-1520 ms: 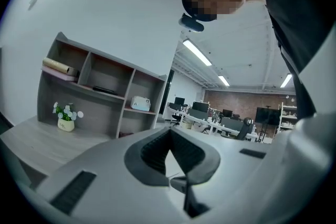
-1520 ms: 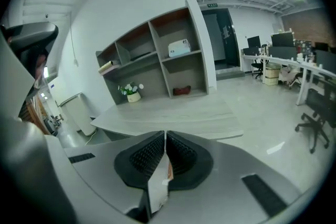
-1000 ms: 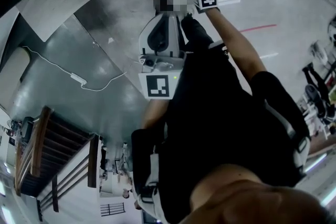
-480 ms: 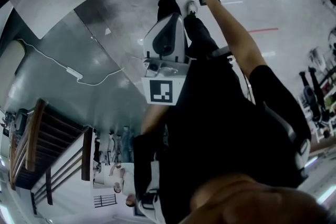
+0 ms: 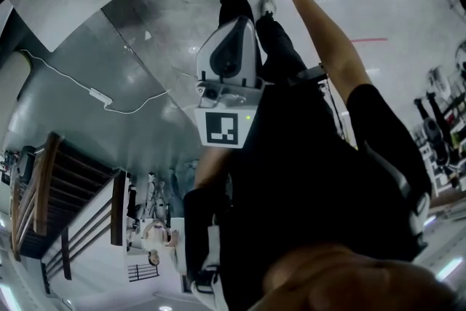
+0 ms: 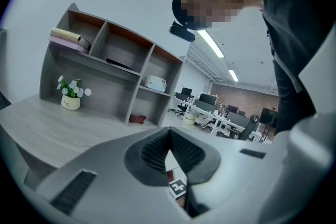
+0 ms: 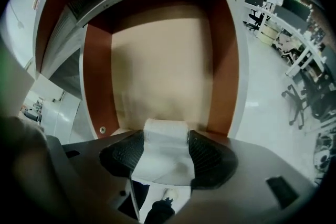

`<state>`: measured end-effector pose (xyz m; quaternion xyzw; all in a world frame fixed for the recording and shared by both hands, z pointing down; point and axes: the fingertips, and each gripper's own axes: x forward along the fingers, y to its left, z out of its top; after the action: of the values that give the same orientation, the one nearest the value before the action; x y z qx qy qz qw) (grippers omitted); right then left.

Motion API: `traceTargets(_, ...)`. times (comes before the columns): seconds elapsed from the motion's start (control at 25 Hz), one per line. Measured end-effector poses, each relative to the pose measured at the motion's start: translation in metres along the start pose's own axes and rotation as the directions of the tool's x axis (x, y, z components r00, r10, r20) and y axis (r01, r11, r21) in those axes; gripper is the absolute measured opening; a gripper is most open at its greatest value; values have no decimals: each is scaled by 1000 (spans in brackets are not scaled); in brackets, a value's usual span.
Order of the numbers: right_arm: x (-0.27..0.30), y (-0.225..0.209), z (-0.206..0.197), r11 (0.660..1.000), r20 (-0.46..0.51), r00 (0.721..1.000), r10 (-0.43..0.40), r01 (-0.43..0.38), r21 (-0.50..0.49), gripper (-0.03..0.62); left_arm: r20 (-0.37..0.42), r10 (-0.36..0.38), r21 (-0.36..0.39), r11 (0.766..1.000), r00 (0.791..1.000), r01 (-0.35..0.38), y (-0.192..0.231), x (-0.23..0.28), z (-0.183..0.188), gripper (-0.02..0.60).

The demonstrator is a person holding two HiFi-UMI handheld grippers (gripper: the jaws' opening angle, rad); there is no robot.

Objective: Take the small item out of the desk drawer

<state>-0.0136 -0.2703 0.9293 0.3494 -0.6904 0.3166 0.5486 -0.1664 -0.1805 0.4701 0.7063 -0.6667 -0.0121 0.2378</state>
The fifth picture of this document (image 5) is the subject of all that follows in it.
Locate person's left leg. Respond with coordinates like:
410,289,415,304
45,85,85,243
217,0,256,30

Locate wooden staircase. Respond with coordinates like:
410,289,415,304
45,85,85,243
9,130,132,285

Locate person's right forearm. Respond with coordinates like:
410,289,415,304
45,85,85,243
287,0,376,101

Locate person's leg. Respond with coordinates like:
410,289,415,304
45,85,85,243
217,0,256,30
254,14,314,84

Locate grey waist box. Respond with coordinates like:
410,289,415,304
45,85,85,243
289,63,328,87

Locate person's right white shoe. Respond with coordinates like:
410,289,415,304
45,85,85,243
258,0,280,17

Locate person's black shirt torso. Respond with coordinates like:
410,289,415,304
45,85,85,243
183,82,433,311

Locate person's shoulder strap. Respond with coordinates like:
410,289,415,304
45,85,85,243
189,224,225,307
395,174,433,259

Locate white power cable with adapter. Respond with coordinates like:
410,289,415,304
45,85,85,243
20,48,114,106

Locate person's left forearm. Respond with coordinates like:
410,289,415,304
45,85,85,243
194,146,234,194

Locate person's left shoulder strap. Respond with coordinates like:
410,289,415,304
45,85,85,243
189,224,225,307

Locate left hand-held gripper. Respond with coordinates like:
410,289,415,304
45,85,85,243
193,15,266,150

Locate black metal railing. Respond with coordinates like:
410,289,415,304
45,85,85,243
127,263,160,283

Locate person's right leg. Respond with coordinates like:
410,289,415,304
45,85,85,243
254,14,314,84

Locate beige cylindrical post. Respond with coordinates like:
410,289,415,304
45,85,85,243
0,50,33,121

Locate person's right shoulder strap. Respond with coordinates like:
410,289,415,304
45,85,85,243
395,174,433,259

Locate person's head and neck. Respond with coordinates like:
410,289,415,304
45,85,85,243
247,243,466,311

